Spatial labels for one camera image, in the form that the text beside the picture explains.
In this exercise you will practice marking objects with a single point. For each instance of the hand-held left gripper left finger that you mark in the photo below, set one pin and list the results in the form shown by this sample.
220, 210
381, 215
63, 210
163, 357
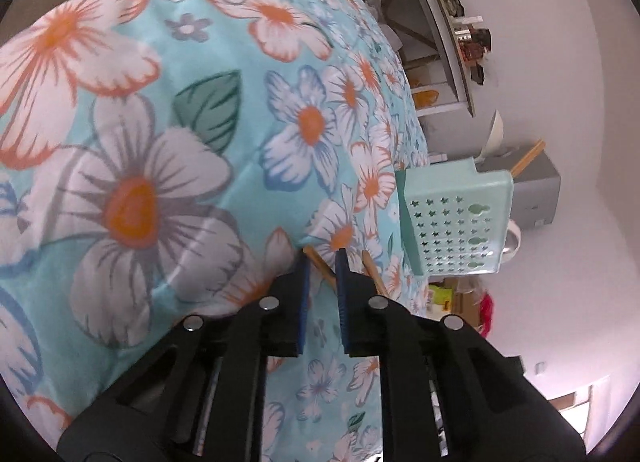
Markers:
302, 312

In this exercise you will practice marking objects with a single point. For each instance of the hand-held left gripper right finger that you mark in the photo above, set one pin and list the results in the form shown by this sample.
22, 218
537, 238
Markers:
343, 307

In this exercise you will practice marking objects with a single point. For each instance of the green plastic utensil holder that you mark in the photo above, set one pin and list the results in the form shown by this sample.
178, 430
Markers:
460, 222

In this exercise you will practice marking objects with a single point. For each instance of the red plastic bag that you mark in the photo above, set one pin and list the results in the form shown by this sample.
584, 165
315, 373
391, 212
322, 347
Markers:
485, 314

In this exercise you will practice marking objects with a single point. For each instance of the silver refrigerator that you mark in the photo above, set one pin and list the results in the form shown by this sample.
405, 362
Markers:
535, 197

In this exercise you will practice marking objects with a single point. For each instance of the yellow plastic bag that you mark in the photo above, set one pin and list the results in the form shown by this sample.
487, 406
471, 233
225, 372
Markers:
427, 96

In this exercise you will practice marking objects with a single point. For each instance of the floral blue blanket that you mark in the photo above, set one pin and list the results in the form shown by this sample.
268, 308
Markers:
150, 91

